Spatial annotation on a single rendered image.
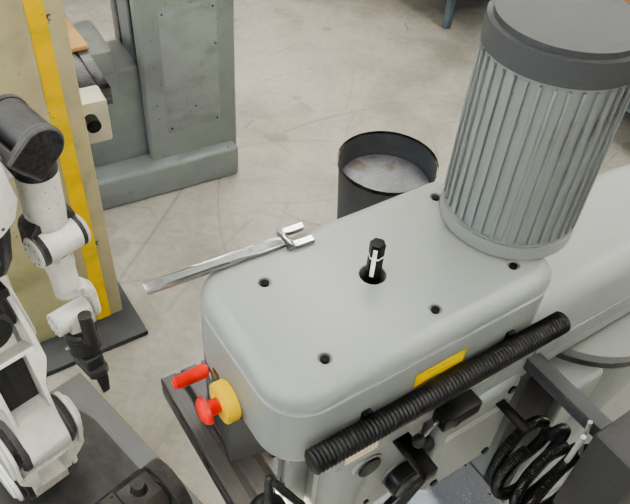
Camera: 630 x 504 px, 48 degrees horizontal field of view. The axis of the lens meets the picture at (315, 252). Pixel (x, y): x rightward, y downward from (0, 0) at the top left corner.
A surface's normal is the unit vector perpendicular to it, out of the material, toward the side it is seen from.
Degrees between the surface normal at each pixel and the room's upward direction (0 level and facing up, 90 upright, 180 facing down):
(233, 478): 0
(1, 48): 90
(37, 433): 66
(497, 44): 90
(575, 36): 0
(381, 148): 86
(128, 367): 0
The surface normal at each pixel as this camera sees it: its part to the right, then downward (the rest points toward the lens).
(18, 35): 0.55, 0.61
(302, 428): 0.08, 0.70
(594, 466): -0.84, 0.34
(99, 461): 0.07, -0.71
